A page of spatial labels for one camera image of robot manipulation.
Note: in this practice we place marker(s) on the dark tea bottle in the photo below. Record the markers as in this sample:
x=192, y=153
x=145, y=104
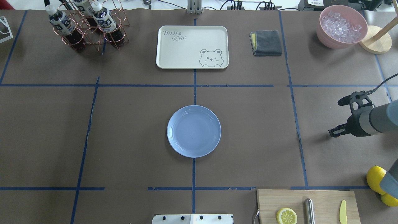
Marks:
x=85, y=9
x=65, y=27
x=107, y=24

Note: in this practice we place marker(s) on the blue plate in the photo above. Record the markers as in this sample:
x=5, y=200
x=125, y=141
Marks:
x=194, y=131

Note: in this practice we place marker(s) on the wooden stand base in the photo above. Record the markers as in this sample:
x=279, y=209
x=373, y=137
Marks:
x=377, y=39

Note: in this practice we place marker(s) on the white camera mast with base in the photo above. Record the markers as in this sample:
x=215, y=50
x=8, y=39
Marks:
x=193, y=219

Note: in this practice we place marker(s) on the lemon half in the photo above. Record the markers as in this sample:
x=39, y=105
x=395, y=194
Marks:
x=286, y=216

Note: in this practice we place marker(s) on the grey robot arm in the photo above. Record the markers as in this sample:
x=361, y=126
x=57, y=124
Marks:
x=371, y=121

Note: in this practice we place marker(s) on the yellow plastic knife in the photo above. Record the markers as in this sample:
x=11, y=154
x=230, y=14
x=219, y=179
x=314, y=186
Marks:
x=343, y=212

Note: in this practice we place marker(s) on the white wire cup rack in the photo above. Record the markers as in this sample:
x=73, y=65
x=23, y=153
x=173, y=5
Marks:
x=5, y=30

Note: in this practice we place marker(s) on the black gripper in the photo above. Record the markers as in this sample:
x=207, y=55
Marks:
x=353, y=125

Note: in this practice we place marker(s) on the dark tea bottle front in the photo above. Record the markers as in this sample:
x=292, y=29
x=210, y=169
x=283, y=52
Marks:
x=65, y=27

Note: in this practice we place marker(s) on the cream bear tray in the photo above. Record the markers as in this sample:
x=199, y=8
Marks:
x=192, y=47

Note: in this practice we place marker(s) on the dark tea bottle back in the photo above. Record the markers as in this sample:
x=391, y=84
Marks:
x=85, y=9

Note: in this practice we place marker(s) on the pink bowl of ice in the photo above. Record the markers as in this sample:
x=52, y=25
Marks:
x=341, y=26

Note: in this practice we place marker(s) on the dark tea bottle middle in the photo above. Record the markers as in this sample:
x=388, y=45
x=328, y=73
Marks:
x=107, y=24

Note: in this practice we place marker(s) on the whole yellow lemon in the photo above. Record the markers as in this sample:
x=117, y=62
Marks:
x=374, y=176

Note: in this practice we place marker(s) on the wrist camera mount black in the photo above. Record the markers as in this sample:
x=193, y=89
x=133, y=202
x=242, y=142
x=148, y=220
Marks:
x=358, y=101

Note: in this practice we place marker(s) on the grey folded cloth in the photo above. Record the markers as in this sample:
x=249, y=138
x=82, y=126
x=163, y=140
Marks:
x=266, y=43

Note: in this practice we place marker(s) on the copper wire bottle rack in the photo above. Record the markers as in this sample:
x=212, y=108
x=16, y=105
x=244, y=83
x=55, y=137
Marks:
x=90, y=36

